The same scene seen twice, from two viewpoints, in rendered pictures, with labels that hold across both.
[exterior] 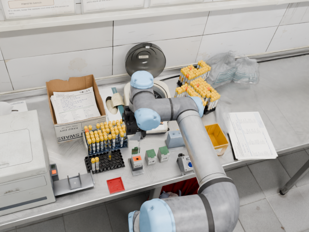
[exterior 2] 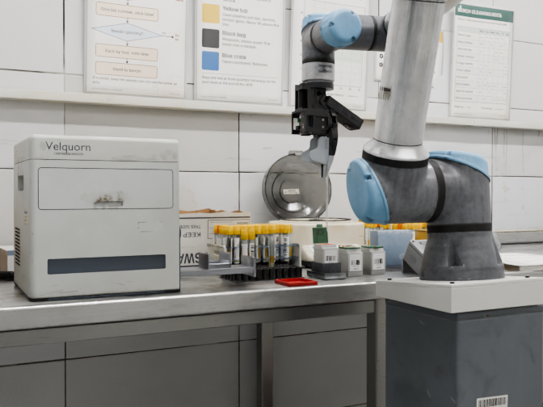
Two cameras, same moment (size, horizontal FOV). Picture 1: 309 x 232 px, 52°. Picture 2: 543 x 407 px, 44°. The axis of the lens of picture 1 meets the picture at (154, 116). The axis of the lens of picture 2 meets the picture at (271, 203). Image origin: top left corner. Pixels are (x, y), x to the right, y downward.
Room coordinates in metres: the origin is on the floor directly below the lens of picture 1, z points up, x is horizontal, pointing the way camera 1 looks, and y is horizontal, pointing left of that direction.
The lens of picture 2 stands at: (-0.80, 0.14, 1.07)
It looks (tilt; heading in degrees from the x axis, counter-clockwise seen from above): 1 degrees down; 1
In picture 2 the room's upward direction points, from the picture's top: straight up
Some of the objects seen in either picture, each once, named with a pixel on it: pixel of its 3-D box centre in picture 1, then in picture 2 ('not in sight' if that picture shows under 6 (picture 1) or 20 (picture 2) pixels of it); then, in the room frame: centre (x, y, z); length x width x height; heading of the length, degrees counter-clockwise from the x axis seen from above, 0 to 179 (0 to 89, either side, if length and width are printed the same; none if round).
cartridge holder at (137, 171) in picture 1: (136, 165); (326, 269); (0.76, 0.04, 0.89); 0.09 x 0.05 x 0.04; 25
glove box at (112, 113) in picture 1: (113, 107); not in sight; (1.06, 0.22, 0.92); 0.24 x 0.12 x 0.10; 28
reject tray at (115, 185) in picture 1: (115, 185); (296, 282); (0.65, 0.11, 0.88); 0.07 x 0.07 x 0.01; 28
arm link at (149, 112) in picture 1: (151, 111); (343, 31); (0.66, 0.01, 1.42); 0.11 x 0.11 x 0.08; 18
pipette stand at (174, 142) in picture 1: (177, 139); (390, 249); (0.93, -0.13, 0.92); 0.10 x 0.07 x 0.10; 113
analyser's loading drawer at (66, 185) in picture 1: (69, 183); (204, 265); (0.60, 0.30, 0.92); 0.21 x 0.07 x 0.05; 118
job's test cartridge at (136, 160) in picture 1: (136, 161); (326, 258); (0.76, 0.04, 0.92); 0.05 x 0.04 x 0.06; 25
